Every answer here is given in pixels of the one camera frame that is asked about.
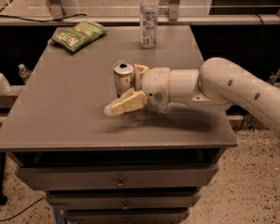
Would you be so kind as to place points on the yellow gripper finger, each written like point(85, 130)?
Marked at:
point(139, 71)
point(129, 101)

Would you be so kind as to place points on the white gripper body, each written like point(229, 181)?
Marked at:
point(156, 84)

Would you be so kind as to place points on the redbull can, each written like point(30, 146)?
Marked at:
point(124, 75)

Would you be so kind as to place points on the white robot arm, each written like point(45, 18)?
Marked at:
point(214, 87)

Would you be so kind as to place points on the green jalapeno chip bag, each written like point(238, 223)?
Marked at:
point(79, 36)

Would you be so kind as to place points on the clear plastic water bottle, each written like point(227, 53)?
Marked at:
point(148, 23)

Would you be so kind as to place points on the grey drawer cabinet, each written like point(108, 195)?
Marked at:
point(58, 119)

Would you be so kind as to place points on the top grey drawer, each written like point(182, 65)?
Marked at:
point(118, 177)

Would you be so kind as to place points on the grey drawer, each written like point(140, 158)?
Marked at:
point(118, 177)
point(132, 216)
point(124, 200)

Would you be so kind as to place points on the small clear bottle on ledge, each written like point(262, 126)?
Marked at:
point(24, 72)

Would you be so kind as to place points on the middle grey drawer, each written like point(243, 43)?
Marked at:
point(124, 200)

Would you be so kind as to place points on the bottom grey drawer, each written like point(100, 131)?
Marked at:
point(132, 216)

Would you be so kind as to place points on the metal rail frame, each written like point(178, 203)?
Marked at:
point(67, 12)

